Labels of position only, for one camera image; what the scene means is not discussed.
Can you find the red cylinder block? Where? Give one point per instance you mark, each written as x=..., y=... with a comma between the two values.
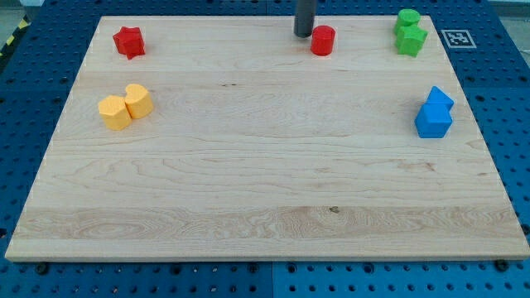
x=322, y=40

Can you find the red star block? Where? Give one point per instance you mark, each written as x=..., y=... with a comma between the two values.
x=129, y=42

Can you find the green star block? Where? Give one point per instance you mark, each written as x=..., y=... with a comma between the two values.
x=410, y=40

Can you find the wooden board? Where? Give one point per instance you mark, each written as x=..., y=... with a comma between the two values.
x=256, y=149

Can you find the yellow heart block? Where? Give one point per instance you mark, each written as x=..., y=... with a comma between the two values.
x=138, y=101

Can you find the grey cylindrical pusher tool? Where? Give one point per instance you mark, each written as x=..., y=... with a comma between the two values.
x=304, y=18

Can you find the yellow hexagon block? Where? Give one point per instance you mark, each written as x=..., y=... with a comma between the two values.
x=114, y=112

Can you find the blue cube block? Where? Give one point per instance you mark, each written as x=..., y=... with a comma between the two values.
x=433, y=121

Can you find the blue triangle block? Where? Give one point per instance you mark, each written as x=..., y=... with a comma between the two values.
x=437, y=96

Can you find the green cylinder block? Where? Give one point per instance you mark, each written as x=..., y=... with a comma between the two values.
x=406, y=17

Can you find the white fiducial marker tag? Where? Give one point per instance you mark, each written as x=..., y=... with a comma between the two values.
x=458, y=39

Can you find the black bolt left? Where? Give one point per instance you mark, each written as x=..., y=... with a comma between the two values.
x=42, y=268

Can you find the black bolt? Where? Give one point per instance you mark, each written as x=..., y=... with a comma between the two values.
x=501, y=265
x=42, y=268

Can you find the black bolt right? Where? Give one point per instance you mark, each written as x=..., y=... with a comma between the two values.
x=501, y=265

